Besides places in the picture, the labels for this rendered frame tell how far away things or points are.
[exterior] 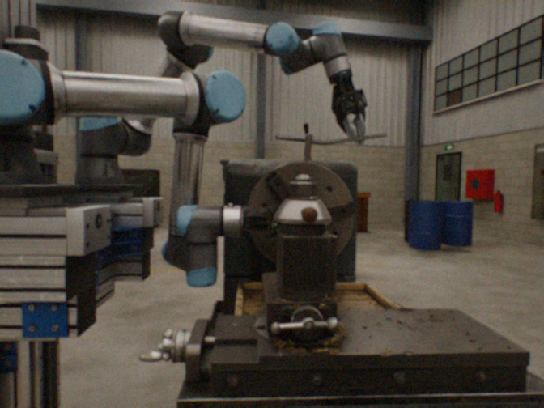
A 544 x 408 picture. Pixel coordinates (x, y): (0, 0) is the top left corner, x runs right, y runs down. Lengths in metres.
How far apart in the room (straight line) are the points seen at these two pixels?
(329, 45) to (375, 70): 11.75
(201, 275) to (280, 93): 10.98
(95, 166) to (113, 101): 0.54
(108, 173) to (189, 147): 0.41
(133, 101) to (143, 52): 11.05
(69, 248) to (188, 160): 0.36
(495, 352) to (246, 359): 0.30
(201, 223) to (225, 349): 0.43
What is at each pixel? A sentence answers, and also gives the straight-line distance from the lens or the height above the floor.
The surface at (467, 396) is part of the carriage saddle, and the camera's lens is 0.56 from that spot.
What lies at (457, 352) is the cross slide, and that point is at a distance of 0.54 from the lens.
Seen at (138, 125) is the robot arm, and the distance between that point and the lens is 1.44.
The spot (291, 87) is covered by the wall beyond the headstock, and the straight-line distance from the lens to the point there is 11.87.
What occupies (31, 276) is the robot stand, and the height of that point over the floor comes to 0.99.
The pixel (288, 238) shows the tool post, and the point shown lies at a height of 1.10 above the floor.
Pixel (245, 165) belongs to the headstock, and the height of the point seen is 1.23.
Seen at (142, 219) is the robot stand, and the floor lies 1.05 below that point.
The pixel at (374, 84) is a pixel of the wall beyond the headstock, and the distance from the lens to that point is 12.81.
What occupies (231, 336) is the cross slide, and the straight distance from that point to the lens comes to 0.53.
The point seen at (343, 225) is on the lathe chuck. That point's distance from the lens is 1.13.
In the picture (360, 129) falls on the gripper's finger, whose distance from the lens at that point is 1.20.
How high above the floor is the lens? 1.17
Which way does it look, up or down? 3 degrees down
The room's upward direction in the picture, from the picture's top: 1 degrees clockwise
